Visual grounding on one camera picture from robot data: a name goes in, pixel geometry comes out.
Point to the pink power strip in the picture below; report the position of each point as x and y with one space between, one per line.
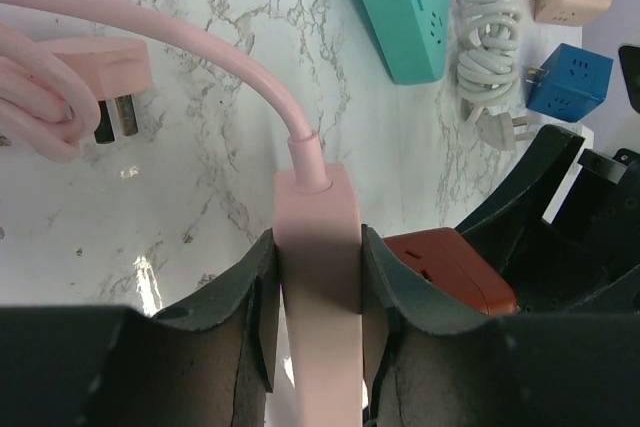
318 238

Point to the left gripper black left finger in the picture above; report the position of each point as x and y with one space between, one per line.
207 360

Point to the blue cube plug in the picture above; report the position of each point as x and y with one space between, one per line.
570 84

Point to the teal power strip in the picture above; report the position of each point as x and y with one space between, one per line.
412 36

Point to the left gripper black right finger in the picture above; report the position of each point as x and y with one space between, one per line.
430 360

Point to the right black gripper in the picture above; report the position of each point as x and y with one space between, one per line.
592 241

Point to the white cube plug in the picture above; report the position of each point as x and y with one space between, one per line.
587 134

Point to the brown cube plug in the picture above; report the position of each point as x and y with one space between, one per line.
444 258

